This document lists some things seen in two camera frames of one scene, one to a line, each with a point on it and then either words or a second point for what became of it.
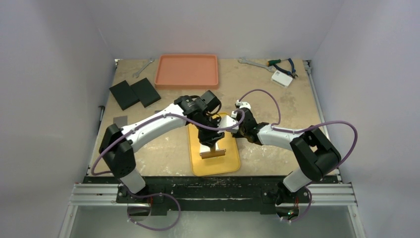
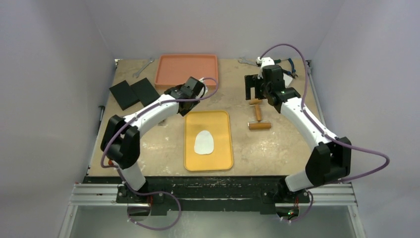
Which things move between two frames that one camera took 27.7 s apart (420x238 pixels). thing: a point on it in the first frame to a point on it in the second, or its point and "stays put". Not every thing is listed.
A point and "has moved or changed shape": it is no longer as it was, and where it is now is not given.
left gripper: (210, 139) to (183, 112)
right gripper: (242, 128) to (249, 87)
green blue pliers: (275, 62) stays put
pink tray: (187, 71) stays put
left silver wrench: (137, 74) stays put
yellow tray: (230, 162) has moved or changed shape
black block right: (145, 92) stays put
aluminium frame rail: (320, 194) stays put
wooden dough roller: (213, 152) to (258, 125)
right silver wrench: (242, 60) stays put
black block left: (124, 94) stays put
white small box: (281, 78) stays put
